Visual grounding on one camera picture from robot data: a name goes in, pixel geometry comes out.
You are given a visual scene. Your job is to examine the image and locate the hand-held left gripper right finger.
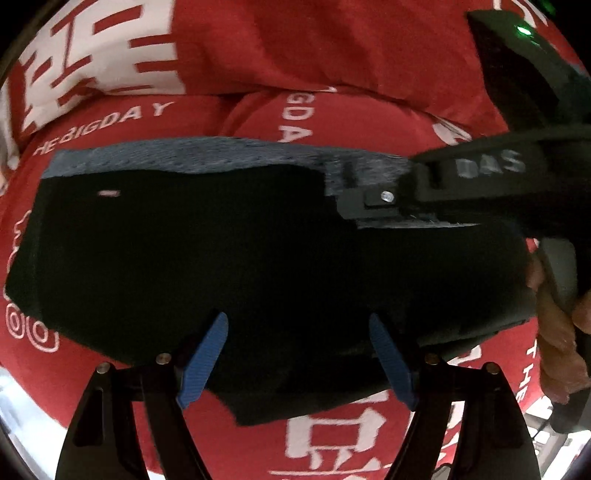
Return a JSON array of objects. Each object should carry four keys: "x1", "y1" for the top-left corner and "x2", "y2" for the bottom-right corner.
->
[{"x1": 369, "y1": 313, "x2": 542, "y2": 480}]

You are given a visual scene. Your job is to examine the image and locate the red printed quilt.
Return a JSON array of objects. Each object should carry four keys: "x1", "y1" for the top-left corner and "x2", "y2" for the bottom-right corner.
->
[{"x1": 0, "y1": 0, "x2": 589, "y2": 155}]

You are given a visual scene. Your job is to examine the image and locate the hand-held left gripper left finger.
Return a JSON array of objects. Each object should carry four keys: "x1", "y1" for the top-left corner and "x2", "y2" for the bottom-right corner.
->
[{"x1": 60, "y1": 311, "x2": 230, "y2": 480}]

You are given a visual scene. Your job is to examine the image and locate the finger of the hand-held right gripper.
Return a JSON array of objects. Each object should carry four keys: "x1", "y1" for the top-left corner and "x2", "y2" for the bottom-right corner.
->
[{"x1": 336, "y1": 178, "x2": 419, "y2": 222}]

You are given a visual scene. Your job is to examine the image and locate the red printed bed sheet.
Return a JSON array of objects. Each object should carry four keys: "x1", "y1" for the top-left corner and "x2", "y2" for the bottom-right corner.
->
[{"x1": 0, "y1": 87, "x2": 591, "y2": 480}]

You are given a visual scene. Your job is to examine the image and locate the black pants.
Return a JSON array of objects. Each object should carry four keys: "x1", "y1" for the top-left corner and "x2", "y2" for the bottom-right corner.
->
[{"x1": 7, "y1": 161, "x2": 539, "y2": 426}]

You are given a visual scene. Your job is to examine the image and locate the person's right hand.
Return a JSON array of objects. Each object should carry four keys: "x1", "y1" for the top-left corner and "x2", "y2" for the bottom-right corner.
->
[{"x1": 527, "y1": 251, "x2": 591, "y2": 403}]

